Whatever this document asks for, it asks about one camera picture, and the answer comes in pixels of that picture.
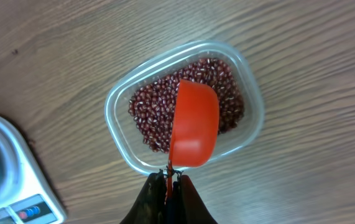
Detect red scoop with blue handle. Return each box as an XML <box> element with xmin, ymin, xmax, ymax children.
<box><xmin>167</xmin><ymin>80</ymin><xmax>219</xmax><ymax>199</ymax></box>

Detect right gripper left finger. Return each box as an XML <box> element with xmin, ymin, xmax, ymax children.
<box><xmin>121</xmin><ymin>171</ymin><xmax>167</xmax><ymax>224</ymax></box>

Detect white digital kitchen scale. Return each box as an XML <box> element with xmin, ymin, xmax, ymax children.
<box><xmin>0</xmin><ymin>116</ymin><xmax>67</xmax><ymax>224</ymax></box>

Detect red beans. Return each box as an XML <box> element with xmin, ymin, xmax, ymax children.
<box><xmin>128</xmin><ymin>58</ymin><xmax>245</xmax><ymax>154</ymax></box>

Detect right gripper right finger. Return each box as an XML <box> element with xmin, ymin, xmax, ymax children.
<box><xmin>173</xmin><ymin>175</ymin><xmax>217</xmax><ymax>224</ymax></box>

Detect clear plastic food container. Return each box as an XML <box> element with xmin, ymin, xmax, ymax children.
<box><xmin>104</xmin><ymin>40</ymin><xmax>265</xmax><ymax>175</ymax></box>

